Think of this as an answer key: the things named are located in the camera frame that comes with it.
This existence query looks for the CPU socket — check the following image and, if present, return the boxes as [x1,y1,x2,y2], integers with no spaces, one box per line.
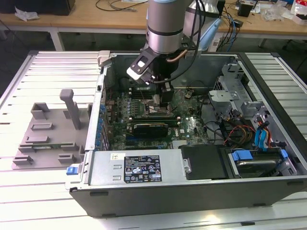
[143,100,174,115]

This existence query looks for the green RAM stick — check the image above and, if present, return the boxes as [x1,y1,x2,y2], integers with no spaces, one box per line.
[33,143,74,150]
[130,114,179,123]

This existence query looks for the pale blue teach pendant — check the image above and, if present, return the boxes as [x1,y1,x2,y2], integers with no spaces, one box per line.
[198,18,223,51]

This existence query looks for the black graphics card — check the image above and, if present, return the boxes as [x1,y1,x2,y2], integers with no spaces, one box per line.
[132,123,169,139]

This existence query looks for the silver metal drive cage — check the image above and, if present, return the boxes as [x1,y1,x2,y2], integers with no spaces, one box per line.
[207,62,272,130]

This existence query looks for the green motherboard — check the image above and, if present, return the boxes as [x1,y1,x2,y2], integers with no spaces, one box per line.
[105,87,213,150]

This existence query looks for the black plastic shroud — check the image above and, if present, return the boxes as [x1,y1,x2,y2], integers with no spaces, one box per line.
[179,144,228,181]

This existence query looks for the silver power supply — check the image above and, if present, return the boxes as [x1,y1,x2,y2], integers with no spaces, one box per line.
[89,150,186,187]

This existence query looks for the blue disk carrier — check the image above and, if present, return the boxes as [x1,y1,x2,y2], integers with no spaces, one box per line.
[229,148,288,179]

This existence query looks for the clear plastic bags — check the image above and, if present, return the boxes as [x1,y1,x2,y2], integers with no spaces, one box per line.
[262,3,292,21]

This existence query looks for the grey parts rack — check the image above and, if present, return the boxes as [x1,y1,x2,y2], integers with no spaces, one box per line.
[12,89,94,170]

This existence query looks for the black PC case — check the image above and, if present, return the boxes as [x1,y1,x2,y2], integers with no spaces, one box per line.
[64,51,307,219]

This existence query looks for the hard disk drive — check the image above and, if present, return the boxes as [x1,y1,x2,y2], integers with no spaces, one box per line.
[236,159,281,179]

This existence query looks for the blue plastic case latch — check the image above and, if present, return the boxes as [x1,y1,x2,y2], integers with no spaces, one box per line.
[65,166,80,176]

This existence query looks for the black computer box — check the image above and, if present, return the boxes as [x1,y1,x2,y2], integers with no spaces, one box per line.
[0,0,76,16]

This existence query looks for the red white package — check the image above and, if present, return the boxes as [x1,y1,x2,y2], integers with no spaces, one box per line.
[291,0,307,24]

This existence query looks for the crumpled white plastic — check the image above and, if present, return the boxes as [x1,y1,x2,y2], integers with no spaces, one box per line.
[14,6,39,22]

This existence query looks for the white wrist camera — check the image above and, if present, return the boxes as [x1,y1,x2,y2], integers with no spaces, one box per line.
[126,48,157,85]

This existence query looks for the grey case latch handle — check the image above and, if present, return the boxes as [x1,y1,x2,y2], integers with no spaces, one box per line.
[98,50,113,68]

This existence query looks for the wooden desk white frame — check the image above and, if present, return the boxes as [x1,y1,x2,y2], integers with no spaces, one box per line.
[0,0,307,52]

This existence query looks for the yellow red power wires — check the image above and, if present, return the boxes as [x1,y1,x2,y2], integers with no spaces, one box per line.
[222,118,256,146]

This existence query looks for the blue data cable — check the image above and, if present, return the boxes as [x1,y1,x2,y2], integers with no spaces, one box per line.
[254,129,263,151]
[262,126,273,151]

